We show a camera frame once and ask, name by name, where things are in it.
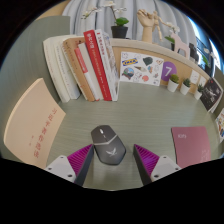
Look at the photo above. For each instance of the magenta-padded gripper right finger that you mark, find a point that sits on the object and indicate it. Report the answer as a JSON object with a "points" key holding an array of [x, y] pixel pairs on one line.
{"points": [[161, 166]]}

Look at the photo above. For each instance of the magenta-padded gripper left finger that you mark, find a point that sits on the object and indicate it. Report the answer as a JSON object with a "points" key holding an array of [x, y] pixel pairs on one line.
{"points": [[63, 166]]}

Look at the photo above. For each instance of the dark grey computer mouse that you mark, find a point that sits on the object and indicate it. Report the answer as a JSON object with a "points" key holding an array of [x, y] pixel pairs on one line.
{"points": [[108, 146]]}

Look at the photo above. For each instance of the mauve pink mouse pad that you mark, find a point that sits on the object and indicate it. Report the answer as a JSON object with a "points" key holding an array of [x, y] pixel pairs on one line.
{"points": [[191, 146]]}

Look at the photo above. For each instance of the beige book with red text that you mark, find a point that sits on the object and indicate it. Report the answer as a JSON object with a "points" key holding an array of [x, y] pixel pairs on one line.
{"points": [[33, 123]]}

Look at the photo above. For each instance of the small plant in white pot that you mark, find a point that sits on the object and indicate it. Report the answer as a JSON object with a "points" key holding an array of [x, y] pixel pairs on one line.
{"points": [[185, 89], [198, 94], [172, 86]]}

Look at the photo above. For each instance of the black book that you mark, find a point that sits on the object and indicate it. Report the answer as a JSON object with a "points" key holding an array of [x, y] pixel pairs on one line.
{"points": [[210, 95]]}

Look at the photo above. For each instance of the white book with red spine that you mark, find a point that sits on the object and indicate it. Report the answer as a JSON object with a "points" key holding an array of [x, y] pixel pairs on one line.
{"points": [[91, 80]]}

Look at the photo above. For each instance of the purple round number sign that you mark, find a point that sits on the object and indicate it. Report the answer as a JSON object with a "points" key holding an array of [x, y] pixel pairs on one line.
{"points": [[169, 71]]}

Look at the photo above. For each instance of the thick white book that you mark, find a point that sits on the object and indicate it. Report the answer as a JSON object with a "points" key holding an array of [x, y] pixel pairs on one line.
{"points": [[56, 66]]}

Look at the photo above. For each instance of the white sticker card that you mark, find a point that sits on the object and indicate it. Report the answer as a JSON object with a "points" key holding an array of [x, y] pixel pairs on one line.
{"points": [[140, 68]]}

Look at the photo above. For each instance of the brown book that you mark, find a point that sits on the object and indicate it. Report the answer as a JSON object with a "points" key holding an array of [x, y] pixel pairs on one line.
{"points": [[71, 56]]}

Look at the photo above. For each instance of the white orchid in black pot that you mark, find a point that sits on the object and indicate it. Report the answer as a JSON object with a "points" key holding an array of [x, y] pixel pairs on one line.
{"points": [[205, 61], [119, 31]]}

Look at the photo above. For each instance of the green desk divider panel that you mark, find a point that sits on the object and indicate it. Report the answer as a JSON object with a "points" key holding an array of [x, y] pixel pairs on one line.
{"points": [[23, 60]]}

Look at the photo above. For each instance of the white book with illustrated cover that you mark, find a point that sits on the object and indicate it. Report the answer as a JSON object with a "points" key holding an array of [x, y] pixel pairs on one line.
{"points": [[110, 56]]}

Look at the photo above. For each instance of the black wooden horse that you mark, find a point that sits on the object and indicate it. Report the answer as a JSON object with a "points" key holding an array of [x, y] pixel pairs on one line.
{"points": [[193, 48]]}

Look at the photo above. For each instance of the light wooden desk shelf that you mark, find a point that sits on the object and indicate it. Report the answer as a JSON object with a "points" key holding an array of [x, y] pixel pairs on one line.
{"points": [[140, 45]]}

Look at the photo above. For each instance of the pink wooden horse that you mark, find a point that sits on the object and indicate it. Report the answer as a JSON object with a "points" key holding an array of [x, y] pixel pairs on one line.
{"points": [[180, 43]]}

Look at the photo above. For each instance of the dark framed window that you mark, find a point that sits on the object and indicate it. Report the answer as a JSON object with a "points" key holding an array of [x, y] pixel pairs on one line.
{"points": [[208, 45]]}

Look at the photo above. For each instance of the wooden hand model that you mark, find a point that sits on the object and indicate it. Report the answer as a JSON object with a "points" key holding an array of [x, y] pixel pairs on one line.
{"points": [[146, 30]]}

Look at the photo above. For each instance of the white orchid behind pink horse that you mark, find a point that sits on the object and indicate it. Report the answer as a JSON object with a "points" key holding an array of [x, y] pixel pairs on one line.
{"points": [[173, 26]]}

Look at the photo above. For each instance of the light grey curtain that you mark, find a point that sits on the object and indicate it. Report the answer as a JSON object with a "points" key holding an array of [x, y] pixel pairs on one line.
{"points": [[131, 10]]}

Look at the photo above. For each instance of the white wall socket plate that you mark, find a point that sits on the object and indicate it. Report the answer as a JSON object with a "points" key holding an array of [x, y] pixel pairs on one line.
{"points": [[202, 81], [194, 76]]}

